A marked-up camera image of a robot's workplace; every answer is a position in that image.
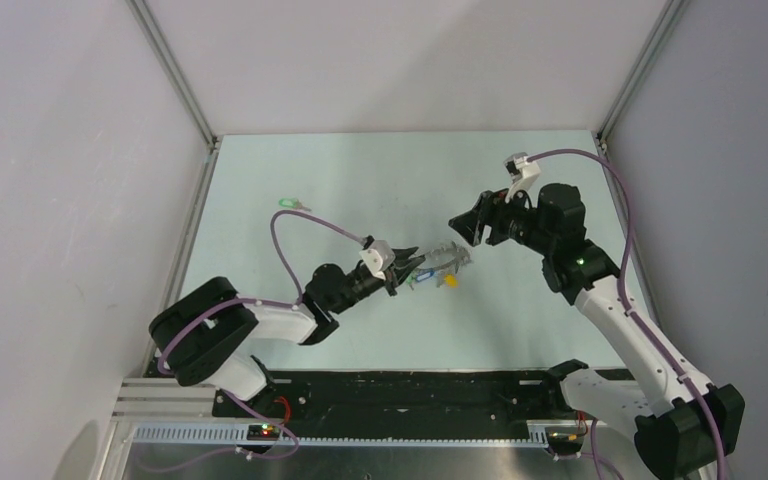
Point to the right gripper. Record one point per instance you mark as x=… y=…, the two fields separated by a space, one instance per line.
x=490 y=210

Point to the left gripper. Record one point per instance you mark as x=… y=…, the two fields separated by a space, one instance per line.
x=397 y=275

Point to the large metal keyring disc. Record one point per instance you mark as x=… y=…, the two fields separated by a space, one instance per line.
x=447 y=258

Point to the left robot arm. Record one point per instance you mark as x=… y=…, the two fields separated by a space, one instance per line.
x=200 y=337

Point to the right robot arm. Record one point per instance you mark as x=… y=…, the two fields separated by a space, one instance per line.
x=677 y=419

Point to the loose green tagged key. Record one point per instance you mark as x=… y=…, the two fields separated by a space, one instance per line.
x=293 y=204

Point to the left control board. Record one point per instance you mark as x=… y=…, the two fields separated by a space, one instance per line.
x=263 y=432

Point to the control board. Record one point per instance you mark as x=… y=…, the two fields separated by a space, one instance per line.
x=557 y=437
x=263 y=432

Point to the right control board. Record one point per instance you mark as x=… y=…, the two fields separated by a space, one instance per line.
x=557 y=437

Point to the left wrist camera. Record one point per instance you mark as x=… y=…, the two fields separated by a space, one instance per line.
x=377 y=256

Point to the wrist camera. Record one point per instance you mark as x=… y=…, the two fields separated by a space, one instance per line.
x=377 y=256
x=523 y=172

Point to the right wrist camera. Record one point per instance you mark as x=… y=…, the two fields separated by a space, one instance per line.
x=523 y=172

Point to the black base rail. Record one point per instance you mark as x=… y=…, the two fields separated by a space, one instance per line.
x=448 y=407

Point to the right aluminium frame post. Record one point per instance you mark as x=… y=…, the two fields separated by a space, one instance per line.
x=657 y=39

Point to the aluminium frame post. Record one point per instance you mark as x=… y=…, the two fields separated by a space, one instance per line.
x=176 y=76
x=657 y=39

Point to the left aluminium frame post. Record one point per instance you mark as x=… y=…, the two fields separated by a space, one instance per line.
x=176 y=76

